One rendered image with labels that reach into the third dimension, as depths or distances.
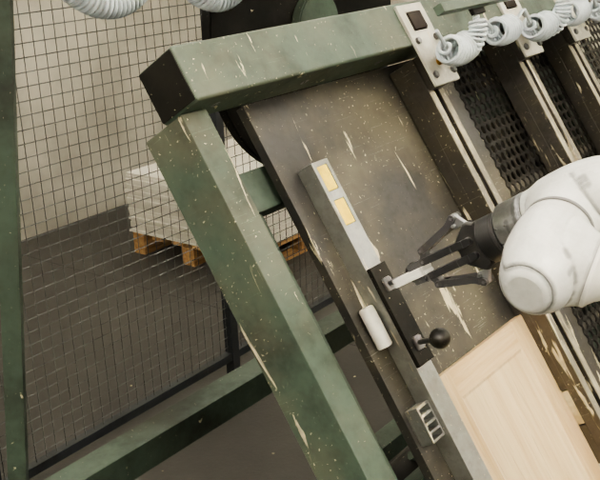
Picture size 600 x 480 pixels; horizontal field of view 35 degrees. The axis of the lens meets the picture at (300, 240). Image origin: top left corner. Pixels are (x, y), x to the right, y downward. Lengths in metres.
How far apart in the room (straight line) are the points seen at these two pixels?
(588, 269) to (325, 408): 0.52
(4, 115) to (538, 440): 1.26
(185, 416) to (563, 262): 1.72
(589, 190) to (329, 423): 0.56
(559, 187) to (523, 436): 0.74
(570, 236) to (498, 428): 0.72
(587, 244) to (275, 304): 0.53
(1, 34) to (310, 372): 0.90
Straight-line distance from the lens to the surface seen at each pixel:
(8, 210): 2.10
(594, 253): 1.30
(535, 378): 2.10
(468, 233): 1.55
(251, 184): 1.75
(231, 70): 1.65
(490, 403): 1.95
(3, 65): 1.99
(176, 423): 2.78
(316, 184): 1.77
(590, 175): 1.41
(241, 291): 1.61
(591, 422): 2.16
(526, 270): 1.26
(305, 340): 1.58
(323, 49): 1.84
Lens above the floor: 2.15
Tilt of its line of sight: 19 degrees down
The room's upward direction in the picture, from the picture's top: 3 degrees counter-clockwise
